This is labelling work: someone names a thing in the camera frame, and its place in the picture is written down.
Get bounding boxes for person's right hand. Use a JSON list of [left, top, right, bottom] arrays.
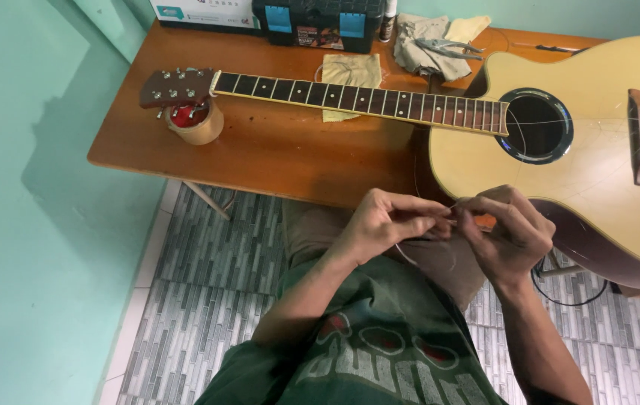
[[455, 185, 556, 285]]

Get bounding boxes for person's left hand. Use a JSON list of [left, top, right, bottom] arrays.
[[343, 188, 452, 266]]

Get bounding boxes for thin steel guitar string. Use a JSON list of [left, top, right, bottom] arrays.
[[393, 107, 640, 271]]

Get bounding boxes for natural wood acoustic guitar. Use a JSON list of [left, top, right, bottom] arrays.
[[139, 35, 640, 291]]

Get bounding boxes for khaki trousers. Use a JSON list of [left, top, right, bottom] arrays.
[[282, 199, 487, 311]]

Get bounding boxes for green printed t-shirt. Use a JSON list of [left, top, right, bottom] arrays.
[[195, 256, 509, 405]]

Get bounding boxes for silver pliers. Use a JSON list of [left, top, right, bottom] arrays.
[[415, 37, 485, 62]]

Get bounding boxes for grey crumpled rag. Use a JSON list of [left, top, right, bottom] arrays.
[[392, 13, 481, 82]]

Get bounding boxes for pale yellow cloth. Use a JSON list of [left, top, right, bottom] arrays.
[[445, 15, 492, 46]]

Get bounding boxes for yellow cleaning cloth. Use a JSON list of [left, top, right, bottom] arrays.
[[320, 53, 383, 123]]

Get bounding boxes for spray bottle with white cap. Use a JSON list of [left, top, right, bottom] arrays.
[[378, 0, 398, 44]]

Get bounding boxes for wooden table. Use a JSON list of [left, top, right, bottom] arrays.
[[87, 18, 608, 221]]

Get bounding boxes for black toolbox with blue latches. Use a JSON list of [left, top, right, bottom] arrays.
[[252, 0, 385, 55]]

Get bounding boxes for brown packing tape roll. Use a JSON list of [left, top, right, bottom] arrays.
[[165, 99, 225, 146]]

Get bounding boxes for white cardboard box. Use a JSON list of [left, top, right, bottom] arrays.
[[149, 0, 261, 36]]

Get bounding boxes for black cable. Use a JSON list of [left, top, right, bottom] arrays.
[[530, 256, 609, 307]]

